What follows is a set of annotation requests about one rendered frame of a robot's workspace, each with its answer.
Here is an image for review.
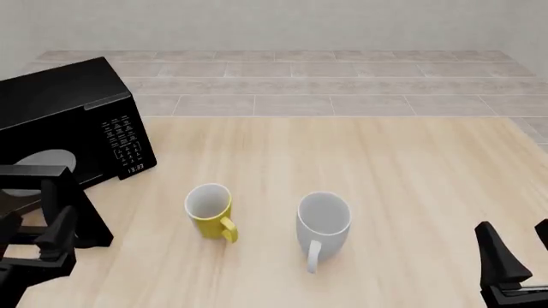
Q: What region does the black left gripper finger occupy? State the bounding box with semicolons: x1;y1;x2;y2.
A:
0;212;24;257
33;205;79;260

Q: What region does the yellow mug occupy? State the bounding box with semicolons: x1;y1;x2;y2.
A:
183;182;239;244

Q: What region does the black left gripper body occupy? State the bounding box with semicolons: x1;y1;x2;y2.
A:
0;254;79;308

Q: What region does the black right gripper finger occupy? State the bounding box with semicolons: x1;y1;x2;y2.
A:
474;221;534;286
533;218;548;252

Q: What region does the white mug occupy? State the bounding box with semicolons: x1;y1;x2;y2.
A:
295;191;352;275

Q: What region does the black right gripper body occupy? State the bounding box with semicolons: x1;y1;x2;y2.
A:
479;280;548;308

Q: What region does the black microwave oven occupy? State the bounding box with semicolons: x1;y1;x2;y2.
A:
0;56;158;189

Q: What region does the grey microwave turntable plate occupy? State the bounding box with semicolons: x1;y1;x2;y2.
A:
0;149;79;198

